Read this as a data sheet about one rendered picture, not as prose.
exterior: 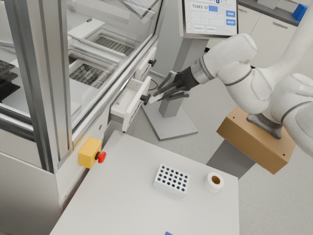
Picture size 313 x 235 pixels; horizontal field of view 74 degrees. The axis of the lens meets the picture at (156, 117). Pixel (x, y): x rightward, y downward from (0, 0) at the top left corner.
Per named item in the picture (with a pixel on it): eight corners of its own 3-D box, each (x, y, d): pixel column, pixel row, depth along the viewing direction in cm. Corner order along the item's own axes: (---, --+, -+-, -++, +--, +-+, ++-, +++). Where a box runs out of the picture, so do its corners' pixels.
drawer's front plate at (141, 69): (152, 63, 131) (156, 47, 123) (137, 87, 109) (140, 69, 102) (149, 62, 131) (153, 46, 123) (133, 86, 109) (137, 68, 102)
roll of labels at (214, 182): (208, 195, 81) (213, 190, 79) (200, 178, 86) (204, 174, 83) (222, 190, 84) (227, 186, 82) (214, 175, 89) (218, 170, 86)
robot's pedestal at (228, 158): (224, 196, 171) (285, 138, 120) (206, 224, 151) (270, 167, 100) (195, 172, 181) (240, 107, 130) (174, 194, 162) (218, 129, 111)
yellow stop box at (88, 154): (102, 154, 73) (104, 141, 69) (92, 170, 68) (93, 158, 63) (89, 148, 74) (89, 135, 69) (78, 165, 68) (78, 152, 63)
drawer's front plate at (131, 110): (146, 94, 107) (151, 76, 100) (125, 132, 86) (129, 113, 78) (143, 93, 107) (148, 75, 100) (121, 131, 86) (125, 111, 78)
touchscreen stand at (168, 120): (197, 133, 217) (251, 39, 148) (159, 141, 196) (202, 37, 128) (174, 101, 246) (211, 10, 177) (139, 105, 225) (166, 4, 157)
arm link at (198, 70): (203, 51, 76) (190, 59, 79) (200, 61, 69) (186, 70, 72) (216, 70, 79) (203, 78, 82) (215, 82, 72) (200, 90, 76)
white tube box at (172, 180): (187, 180, 84) (190, 175, 81) (182, 198, 78) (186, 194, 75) (158, 167, 85) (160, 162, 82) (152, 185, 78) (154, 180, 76)
